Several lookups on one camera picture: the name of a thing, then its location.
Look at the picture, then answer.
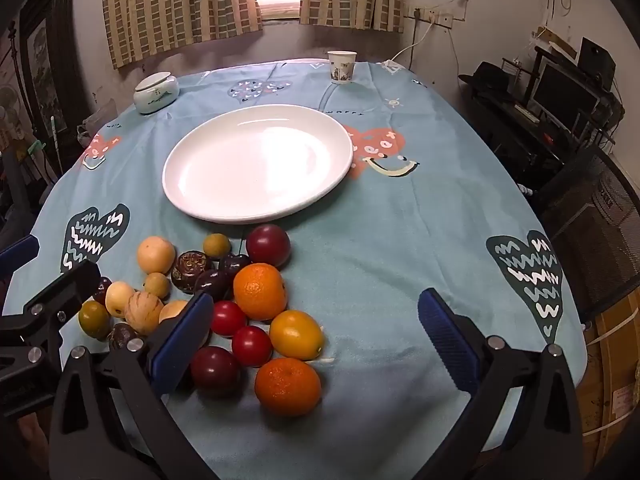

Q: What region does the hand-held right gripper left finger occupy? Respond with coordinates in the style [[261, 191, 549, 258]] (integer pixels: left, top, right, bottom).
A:
[[48, 291, 221, 480]]

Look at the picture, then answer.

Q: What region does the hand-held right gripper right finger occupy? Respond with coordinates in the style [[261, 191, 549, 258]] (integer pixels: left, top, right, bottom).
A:
[[415, 287, 586, 480]]

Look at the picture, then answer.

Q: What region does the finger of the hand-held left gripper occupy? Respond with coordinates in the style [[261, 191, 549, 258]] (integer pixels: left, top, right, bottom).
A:
[[0, 259, 103, 361], [0, 234, 41, 276]]

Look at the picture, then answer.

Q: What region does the yellow-green round fruit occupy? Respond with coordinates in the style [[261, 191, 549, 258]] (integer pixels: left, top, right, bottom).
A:
[[78, 300, 112, 340]]

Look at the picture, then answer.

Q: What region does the red cherry tomato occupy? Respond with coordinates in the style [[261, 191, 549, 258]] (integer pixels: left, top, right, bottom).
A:
[[210, 300, 248, 337], [231, 325, 273, 367]]

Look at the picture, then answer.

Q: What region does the pale yellow round fruit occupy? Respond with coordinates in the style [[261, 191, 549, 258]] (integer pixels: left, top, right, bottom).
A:
[[105, 281, 136, 319]]

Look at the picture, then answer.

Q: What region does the dark brown mangosteen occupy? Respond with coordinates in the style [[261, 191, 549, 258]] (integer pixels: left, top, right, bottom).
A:
[[171, 251, 212, 295], [108, 323, 142, 352]]

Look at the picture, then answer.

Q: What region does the small tan round fruit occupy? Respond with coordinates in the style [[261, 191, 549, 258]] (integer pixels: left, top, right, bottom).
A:
[[144, 272, 171, 299], [203, 233, 232, 260]]

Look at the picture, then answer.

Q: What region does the pale orange peach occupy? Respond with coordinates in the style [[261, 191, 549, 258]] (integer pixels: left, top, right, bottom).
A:
[[137, 236, 176, 275]]

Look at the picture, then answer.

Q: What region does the mandarin orange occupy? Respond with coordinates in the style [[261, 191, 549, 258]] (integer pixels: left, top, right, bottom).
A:
[[254, 357, 322, 418], [233, 263, 287, 321]]

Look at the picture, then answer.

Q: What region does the orange-yellow smooth fruit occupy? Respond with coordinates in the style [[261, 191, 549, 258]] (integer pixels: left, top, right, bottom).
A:
[[269, 310, 325, 361]]

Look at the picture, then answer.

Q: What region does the large dark red plum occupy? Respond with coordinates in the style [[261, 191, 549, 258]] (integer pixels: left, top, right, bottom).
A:
[[245, 224, 291, 267]]

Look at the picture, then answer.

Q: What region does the white plate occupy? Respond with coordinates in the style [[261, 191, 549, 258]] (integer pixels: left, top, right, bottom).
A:
[[161, 103, 355, 225]]

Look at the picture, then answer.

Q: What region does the light blue printed tablecloth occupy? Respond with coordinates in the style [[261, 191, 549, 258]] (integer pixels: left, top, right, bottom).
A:
[[2, 57, 588, 480]]

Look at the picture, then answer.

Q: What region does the clear plastic bag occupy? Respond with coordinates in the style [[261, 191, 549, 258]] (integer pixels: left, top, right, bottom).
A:
[[75, 102, 118, 148]]

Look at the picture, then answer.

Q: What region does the cardboard box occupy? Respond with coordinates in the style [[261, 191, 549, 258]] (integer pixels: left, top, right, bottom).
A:
[[580, 290, 640, 466]]

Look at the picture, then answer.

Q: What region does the black mesh chair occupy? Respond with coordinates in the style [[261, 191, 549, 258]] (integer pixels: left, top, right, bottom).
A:
[[525, 145, 640, 321]]

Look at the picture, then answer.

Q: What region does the white ceramic lidded jar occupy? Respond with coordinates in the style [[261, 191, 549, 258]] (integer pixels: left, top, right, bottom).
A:
[[133, 72, 180, 115]]

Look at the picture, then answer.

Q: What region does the black desk rack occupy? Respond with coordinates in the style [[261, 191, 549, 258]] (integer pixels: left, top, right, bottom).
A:
[[467, 45, 626, 186]]

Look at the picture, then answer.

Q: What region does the black hat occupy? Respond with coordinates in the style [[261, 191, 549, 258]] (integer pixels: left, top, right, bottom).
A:
[[458, 61, 516, 101]]

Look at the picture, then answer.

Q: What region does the computer monitor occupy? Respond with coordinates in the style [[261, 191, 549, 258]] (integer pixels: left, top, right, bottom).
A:
[[529, 62, 601, 131]]

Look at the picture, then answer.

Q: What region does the printed paper cup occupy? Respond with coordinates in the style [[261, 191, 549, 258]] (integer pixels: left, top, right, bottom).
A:
[[327, 50, 357, 84]]

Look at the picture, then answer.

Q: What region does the tan cardboard piece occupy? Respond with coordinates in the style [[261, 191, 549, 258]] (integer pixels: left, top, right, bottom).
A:
[[532, 25, 578, 61]]

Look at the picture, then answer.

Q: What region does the black speaker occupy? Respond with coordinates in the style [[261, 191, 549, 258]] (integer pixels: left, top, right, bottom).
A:
[[578, 36, 617, 86]]

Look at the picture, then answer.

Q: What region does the dark framed wall picture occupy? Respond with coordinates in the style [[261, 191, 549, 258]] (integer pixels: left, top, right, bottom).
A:
[[17, 0, 76, 136]]

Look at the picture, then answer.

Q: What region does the white power cable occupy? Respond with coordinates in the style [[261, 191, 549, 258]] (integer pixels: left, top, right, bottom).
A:
[[390, 20, 433, 63]]

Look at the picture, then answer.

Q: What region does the white wall power socket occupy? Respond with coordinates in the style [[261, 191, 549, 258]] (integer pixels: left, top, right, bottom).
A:
[[405, 6, 453, 28]]

